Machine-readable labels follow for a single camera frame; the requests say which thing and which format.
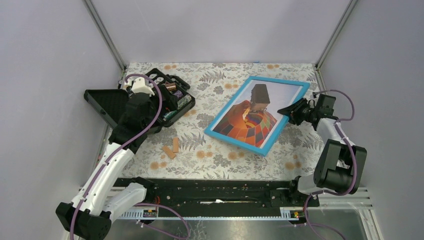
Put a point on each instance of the small wooden block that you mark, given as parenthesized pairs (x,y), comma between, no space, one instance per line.
(168,152)
(175,145)

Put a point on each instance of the wooden picture frame blue edge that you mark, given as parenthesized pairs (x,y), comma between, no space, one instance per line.
(212,130)

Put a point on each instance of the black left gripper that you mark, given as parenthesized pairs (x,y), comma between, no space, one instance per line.
(152,98)

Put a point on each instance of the aluminium corner post right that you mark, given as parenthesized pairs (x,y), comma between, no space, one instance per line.
(335,34)

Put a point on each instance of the aluminium corner post left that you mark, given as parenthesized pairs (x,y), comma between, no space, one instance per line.
(92,11)

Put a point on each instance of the hot air balloon photo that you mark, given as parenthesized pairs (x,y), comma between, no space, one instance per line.
(251,116)

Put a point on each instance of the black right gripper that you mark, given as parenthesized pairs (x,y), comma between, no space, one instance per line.
(294,109)

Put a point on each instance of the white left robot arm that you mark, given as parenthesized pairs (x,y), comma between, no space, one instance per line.
(88,215)

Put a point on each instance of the floral patterned table mat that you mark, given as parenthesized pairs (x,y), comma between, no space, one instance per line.
(295,153)

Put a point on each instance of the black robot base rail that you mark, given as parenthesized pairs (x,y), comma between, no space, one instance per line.
(222,198)

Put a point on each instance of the aluminium corner post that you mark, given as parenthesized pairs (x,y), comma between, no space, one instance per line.
(92,11)
(335,34)

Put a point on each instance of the blue green poker chip stack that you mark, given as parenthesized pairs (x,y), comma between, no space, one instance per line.
(180,104)

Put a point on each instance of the copper poker chip stack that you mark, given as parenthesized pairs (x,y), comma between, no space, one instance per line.
(171,87)

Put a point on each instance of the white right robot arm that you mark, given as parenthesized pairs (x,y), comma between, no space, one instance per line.
(341,162)

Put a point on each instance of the black poker chip case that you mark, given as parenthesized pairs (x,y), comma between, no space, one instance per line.
(110,103)

